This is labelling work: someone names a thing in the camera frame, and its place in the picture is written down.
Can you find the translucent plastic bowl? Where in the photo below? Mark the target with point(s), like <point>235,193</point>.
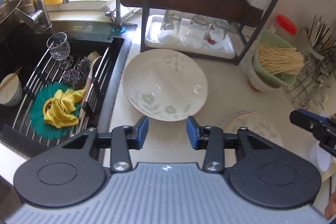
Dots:
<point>319,157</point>

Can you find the upturned glass middle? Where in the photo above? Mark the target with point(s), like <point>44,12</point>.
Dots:
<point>197,31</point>

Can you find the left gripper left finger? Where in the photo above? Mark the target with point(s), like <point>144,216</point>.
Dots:
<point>123,139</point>

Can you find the white plate grey leaf pattern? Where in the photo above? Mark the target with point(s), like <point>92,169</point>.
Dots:
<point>255,122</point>

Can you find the green sunflower mat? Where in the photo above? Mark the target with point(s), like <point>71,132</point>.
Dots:
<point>39,107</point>

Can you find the bowl with chopsticks in sink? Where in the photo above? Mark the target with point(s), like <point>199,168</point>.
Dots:
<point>11,89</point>

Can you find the crystal wine glass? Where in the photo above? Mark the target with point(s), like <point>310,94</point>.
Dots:
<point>60,50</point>

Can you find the dark pan with lid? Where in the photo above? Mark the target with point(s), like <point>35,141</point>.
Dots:
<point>8,17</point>

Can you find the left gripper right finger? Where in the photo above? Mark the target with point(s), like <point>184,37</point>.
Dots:
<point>210,139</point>

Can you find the white plate leaf flower pattern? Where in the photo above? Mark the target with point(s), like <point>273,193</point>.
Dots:
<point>165,85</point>

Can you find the dry noodles bundle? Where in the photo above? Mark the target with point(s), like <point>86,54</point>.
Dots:
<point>276,60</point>

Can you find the yellow cloth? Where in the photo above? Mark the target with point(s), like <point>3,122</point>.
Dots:
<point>63,106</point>

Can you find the roll-up sink drying rack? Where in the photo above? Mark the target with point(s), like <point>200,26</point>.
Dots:
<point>29,130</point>

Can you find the red lid plastic jar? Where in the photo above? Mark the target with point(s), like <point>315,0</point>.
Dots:
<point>285,28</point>

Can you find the tall steel kitchen faucet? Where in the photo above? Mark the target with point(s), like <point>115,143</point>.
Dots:
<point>40,15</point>

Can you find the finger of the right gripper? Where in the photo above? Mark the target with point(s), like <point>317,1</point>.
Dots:
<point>310,122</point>

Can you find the white bowl under basket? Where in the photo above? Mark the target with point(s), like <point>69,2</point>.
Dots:
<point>255,80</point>

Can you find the person's right hand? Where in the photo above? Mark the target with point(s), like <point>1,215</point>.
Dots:
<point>330,210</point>

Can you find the green chopstick holder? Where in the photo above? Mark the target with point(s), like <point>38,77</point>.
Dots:
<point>320,38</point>

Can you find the upturned glass left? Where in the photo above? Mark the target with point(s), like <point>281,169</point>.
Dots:
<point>171,24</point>

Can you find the upturned glass right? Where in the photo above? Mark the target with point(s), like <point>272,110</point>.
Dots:
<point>216,33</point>

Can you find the white drip tray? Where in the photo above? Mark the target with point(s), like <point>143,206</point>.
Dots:
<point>151,40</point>

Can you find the dish brush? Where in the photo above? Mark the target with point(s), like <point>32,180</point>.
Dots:
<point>92,58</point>

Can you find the upturned glass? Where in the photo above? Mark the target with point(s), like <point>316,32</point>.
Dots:
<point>216,33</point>
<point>197,31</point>
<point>171,24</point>

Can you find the wire glass holder rack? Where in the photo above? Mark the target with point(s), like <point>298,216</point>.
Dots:
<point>309,90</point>

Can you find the steel wool scrubber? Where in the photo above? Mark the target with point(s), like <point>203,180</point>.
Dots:
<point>76,77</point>

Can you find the green basket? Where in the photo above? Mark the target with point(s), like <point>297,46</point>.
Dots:
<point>272,40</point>

